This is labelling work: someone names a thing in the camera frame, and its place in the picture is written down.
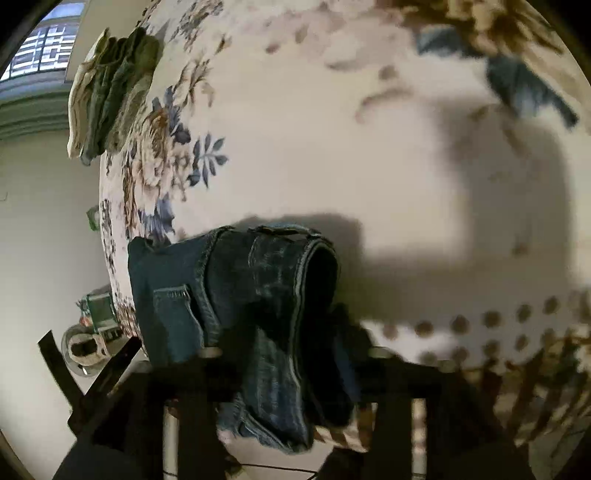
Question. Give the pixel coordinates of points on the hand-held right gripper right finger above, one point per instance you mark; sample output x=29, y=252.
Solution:
x=392, y=378

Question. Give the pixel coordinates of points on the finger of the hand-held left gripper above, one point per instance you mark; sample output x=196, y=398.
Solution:
x=57, y=364
x=108, y=383

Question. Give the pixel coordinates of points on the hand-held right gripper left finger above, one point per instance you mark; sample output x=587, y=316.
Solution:
x=203, y=374

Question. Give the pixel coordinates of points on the dark blue jeans pants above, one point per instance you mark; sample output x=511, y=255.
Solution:
x=258, y=295

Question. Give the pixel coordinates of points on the white folded pants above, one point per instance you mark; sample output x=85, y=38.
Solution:
x=78, y=106

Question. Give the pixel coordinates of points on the grey folded pants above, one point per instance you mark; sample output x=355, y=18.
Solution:
x=143, y=60

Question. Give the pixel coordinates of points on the floor fan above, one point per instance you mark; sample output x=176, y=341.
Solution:
x=85, y=350

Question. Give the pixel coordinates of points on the green and white bag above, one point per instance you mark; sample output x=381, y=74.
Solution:
x=92, y=218

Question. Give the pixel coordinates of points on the bed with floral sheet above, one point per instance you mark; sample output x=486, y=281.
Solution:
x=369, y=161

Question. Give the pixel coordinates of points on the green striped curtain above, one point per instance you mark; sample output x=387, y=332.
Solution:
x=32, y=110

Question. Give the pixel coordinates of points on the barred window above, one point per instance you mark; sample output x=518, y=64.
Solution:
x=46, y=50

